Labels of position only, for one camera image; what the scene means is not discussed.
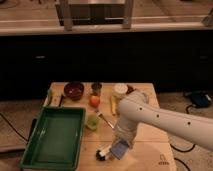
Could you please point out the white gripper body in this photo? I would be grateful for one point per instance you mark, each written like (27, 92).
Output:
(126, 130)

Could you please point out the blue sponge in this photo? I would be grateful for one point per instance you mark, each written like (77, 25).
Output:
(119, 148)

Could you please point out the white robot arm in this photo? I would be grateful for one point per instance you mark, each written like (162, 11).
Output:
(134, 108)

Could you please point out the green plastic tray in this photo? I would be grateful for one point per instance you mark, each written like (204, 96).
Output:
(55, 142)

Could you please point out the white dish brush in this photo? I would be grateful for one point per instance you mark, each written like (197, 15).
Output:
(104, 154)

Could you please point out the green plastic cup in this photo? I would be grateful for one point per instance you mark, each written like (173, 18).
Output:
(92, 122)

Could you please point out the white round container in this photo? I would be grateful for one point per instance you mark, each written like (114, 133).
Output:
(120, 90)

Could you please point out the dark red food pile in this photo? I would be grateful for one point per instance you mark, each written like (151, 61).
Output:
(130, 89)

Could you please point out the orange fruit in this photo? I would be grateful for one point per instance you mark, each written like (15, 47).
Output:
(94, 101)

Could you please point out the small metal cup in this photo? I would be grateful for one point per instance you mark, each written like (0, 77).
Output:
(96, 88)

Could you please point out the dark red bowl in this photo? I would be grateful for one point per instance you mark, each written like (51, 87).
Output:
(74, 90)

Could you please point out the black utensil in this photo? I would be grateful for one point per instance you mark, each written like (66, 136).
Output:
(61, 100)

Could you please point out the black floor device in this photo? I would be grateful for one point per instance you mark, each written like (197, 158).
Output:
(199, 98)

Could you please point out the green vegetable toy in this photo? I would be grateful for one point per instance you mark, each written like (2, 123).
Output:
(49, 97)

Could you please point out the wooden stool frame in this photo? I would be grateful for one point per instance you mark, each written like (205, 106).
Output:
(94, 12)

